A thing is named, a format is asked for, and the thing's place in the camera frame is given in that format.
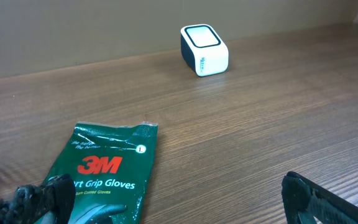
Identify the green 3M gloves packet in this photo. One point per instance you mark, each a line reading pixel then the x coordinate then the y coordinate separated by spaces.
pixel 110 167

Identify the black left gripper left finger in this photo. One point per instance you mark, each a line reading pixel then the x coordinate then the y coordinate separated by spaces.
pixel 53 200

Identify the white barcode scanner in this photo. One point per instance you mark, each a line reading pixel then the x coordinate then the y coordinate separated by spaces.
pixel 203 50

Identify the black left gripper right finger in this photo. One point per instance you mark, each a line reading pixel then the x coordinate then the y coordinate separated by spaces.
pixel 306 202

